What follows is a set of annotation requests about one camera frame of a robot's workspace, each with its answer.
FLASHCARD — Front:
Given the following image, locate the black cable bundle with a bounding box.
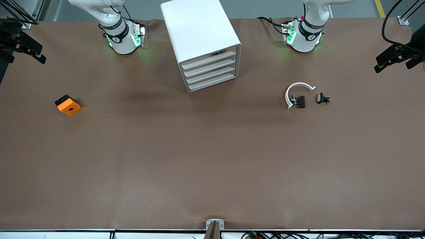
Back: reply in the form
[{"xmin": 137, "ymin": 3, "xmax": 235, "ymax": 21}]
[{"xmin": 241, "ymin": 231, "xmax": 425, "ymax": 239}]

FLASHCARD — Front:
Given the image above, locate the white drawer cabinet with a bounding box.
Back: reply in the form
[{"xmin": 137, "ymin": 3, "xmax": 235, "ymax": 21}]
[{"xmin": 161, "ymin": 0, "xmax": 242, "ymax": 93}]

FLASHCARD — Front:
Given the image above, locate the orange and black button box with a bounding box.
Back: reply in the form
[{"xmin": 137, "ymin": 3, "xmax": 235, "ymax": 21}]
[{"xmin": 55, "ymin": 95, "xmax": 82, "ymax": 117}]

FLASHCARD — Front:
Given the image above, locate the white plastic drawer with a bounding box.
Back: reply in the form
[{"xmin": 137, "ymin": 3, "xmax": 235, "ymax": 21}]
[
  {"xmin": 183, "ymin": 55, "xmax": 237, "ymax": 78},
  {"xmin": 185, "ymin": 62, "xmax": 238, "ymax": 85},
  {"xmin": 181, "ymin": 47, "xmax": 237, "ymax": 70},
  {"xmin": 187, "ymin": 70, "xmax": 239, "ymax": 92}
]

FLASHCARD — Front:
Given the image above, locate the grey metal camera bracket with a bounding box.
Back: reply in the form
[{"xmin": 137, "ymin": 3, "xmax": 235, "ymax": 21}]
[{"xmin": 206, "ymin": 219, "xmax": 225, "ymax": 239}]

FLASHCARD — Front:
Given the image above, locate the white half-ring clamp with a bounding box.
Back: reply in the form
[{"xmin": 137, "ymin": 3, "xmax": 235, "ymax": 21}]
[{"xmin": 286, "ymin": 82, "xmax": 316, "ymax": 110}]

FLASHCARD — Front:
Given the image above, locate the black arm base cable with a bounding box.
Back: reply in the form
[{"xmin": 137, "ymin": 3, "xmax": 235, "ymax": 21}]
[{"xmin": 256, "ymin": 17, "xmax": 289, "ymax": 35}]

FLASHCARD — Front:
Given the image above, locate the aluminium frame post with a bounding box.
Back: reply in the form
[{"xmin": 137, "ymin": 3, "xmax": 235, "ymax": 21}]
[
  {"xmin": 397, "ymin": 0, "xmax": 425, "ymax": 26},
  {"xmin": 0, "ymin": 0, "xmax": 45, "ymax": 26}
]

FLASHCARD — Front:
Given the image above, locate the brown cylinder with metal fitting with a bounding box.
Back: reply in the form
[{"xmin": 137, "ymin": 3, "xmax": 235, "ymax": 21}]
[{"xmin": 291, "ymin": 95, "xmax": 306, "ymax": 109}]

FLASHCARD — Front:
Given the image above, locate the brown table cover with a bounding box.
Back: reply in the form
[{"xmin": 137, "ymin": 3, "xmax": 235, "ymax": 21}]
[{"xmin": 0, "ymin": 17, "xmax": 425, "ymax": 231}]

